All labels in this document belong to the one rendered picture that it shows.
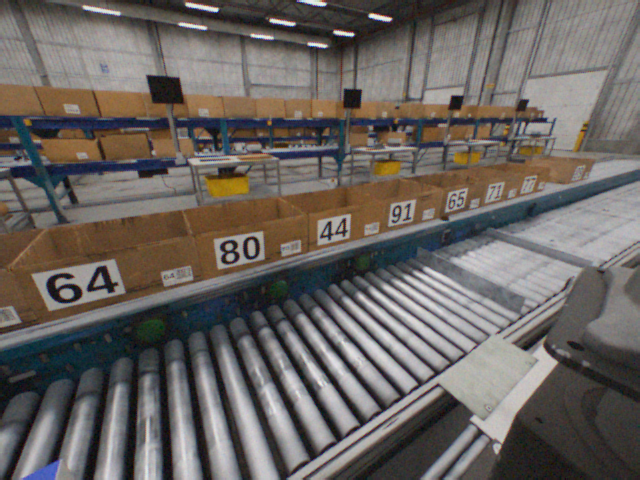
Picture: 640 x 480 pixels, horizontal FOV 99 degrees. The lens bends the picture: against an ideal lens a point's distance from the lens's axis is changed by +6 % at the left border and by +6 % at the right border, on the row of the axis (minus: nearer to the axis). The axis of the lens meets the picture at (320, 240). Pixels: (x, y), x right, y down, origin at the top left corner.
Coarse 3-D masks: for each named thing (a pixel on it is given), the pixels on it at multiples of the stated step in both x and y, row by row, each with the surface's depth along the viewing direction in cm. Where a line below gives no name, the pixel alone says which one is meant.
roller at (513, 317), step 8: (408, 264) 129; (416, 264) 125; (424, 272) 121; (432, 272) 119; (440, 280) 115; (448, 280) 113; (456, 288) 109; (464, 288) 107; (472, 296) 104; (480, 296) 102; (480, 304) 101; (488, 304) 99; (496, 304) 98; (496, 312) 97; (504, 312) 95; (512, 312) 94; (512, 320) 92
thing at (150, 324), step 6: (144, 324) 75; (150, 324) 76; (156, 324) 77; (162, 324) 78; (138, 330) 75; (144, 330) 76; (150, 330) 76; (156, 330) 77; (162, 330) 78; (138, 336) 76; (144, 336) 76; (150, 336) 77; (156, 336) 78
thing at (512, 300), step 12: (420, 252) 128; (432, 264) 123; (444, 264) 117; (456, 264) 113; (456, 276) 114; (468, 276) 109; (480, 276) 104; (480, 288) 105; (492, 288) 101; (504, 288) 98; (504, 300) 98; (516, 300) 95; (516, 312) 96
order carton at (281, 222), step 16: (192, 208) 105; (208, 208) 108; (224, 208) 111; (240, 208) 114; (256, 208) 118; (272, 208) 122; (288, 208) 113; (192, 224) 107; (208, 224) 110; (224, 224) 113; (240, 224) 117; (256, 224) 90; (272, 224) 93; (288, 224) 96; (304, 224) 100; (208, 240) 83; (272, 240) 95; (288, 240) 98; (304, 240) 102; (208, 256) 85; (272, 256) 97; (288, 256) 101; (208, 272) 87; (224, 272) 90
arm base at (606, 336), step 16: (608, 272) 31; (624, 272) 29; (608, 288) 29; (624, 288) 25; (608, 304) 25; (624, 304) 24; (608, 320) 22; (624, 320) 22; (592, 336) 21; (608, 336) 21; (624, 336) 21; (608, 352) 21; (624, 352) 20
